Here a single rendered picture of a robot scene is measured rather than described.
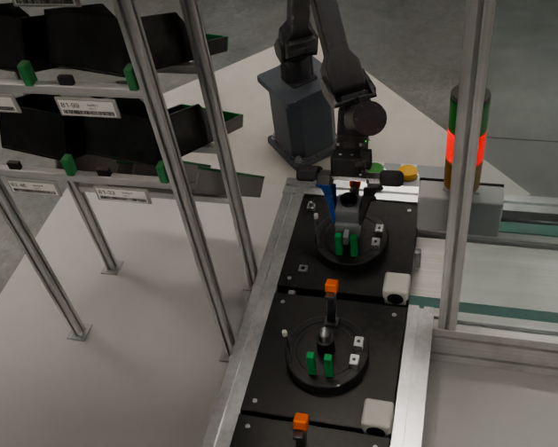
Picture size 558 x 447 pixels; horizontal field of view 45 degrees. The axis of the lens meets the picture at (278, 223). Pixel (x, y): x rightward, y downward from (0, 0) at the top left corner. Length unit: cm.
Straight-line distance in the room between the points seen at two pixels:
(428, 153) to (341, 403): 75
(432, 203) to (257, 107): 92
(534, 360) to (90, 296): 88
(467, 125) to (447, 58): 267
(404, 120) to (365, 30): 206
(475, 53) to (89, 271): 100
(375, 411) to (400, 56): 267
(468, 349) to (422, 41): 261
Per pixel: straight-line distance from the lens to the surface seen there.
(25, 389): 141
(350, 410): 110
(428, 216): 103
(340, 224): 122
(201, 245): 106
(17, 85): 97
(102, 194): 105
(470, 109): 87
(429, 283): 131
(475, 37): 81
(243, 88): 193
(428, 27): 380
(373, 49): 363
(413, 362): 117
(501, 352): 124
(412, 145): 168
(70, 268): 156
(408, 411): 112
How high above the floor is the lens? 194
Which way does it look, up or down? 46 degrees down
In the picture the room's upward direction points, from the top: 10 degrees counter-clockwise
